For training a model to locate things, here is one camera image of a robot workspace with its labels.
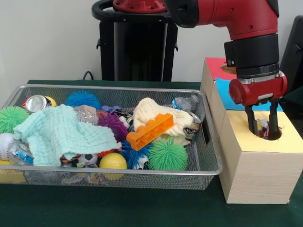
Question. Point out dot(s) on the cream knitted cloth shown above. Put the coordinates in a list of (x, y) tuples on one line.
[(146, 108)]

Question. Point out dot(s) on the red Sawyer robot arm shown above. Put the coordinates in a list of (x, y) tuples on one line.
[(236, 14)]

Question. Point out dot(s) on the mint green cloth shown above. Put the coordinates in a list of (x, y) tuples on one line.
[(59, 132)]

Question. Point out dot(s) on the wooden box with three holes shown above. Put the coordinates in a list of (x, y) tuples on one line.
[(260, 177)]

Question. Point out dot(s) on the orange plastic block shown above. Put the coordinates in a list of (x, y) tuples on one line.
[(149, 133)]

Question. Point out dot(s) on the blue furry toy with eyes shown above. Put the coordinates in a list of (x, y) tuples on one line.
[(133, 156)]

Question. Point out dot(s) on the white cloth with coloured shapes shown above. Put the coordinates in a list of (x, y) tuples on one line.
[(262, 126)]

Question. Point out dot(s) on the dark green table cloth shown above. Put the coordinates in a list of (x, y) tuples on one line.
[(296, 95), (118, 208)]

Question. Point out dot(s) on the shallow mesh bin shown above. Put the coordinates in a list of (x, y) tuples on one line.
[(208, 151)]

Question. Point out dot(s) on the blue spiky rubber ball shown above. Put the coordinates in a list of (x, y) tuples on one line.
[(82, 100)]

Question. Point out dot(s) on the smooth yellow ball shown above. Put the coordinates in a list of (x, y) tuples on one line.
[(113, 162)]

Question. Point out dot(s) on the purple spiky rubber ball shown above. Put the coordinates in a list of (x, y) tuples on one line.
[(113, 124)]

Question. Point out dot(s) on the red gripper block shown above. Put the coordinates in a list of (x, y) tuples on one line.
[(258, 91)]

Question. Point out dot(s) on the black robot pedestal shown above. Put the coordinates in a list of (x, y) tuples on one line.
[(137, 52)]

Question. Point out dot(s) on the green spiky rubber ball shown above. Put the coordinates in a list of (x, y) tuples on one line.
[(168, 156), (11, 118)]

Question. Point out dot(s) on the crushed silver drink can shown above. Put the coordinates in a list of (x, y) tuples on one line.
[(38, 102)]

